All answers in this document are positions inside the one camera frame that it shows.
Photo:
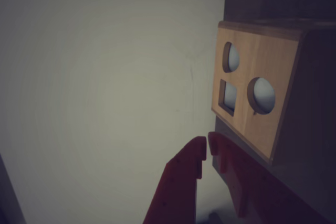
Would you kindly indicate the wooden shape sorter box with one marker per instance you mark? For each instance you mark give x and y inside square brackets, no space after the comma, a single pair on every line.
[262,58]

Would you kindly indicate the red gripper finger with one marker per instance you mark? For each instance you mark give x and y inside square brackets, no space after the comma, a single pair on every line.
[177,187]
[252,192]

